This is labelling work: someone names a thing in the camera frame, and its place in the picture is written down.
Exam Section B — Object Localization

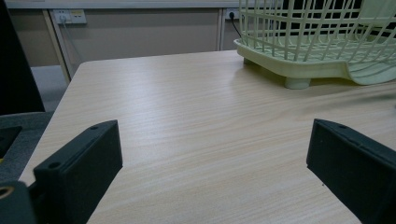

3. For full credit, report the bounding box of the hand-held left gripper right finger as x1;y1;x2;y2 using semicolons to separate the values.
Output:
305;118;396;224

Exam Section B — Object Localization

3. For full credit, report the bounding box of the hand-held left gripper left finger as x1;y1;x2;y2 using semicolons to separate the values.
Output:
33;119;123;224

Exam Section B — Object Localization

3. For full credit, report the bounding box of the grey foam case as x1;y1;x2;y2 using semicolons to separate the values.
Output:
0;111;54;185

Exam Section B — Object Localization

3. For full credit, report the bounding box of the pale green dish rack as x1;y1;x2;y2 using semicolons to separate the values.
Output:
233;0;396;91

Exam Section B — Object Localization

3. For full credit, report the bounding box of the white power cable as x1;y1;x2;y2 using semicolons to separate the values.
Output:
61;18;84;63

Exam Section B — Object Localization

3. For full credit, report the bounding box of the black power cable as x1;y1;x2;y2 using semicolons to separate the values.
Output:
229;12;243;39

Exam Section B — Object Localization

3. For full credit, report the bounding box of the white wall socket with plug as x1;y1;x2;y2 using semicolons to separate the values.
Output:
225;7;241;21

